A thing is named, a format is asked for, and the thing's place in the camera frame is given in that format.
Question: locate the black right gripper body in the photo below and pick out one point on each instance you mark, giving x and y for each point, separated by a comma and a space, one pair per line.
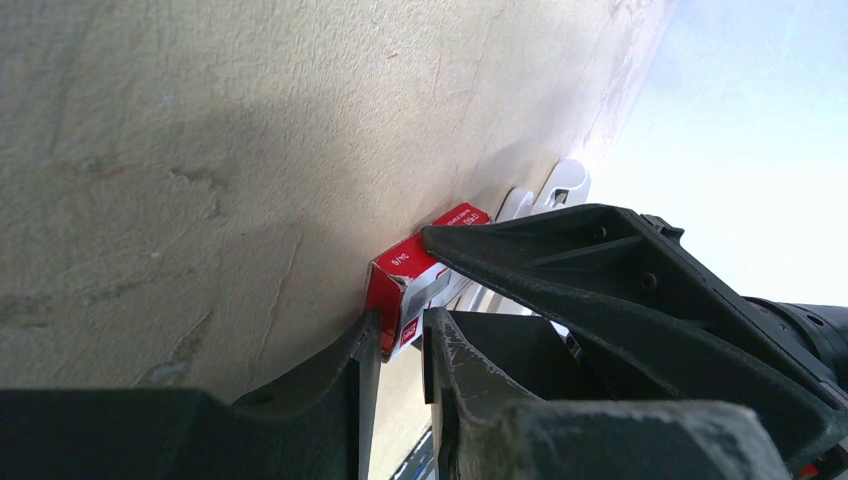
822, 331

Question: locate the red white staple box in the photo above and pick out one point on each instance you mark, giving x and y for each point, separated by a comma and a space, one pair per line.
403, 282

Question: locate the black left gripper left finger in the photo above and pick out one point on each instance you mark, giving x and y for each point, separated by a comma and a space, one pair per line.
314, 422

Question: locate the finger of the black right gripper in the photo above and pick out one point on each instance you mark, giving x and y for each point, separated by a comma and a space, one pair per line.
652, 322

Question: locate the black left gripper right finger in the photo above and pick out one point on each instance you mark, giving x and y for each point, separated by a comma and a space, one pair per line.
486, 425

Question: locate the small white stapler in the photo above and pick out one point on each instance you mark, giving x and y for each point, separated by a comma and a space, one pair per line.
567, 185

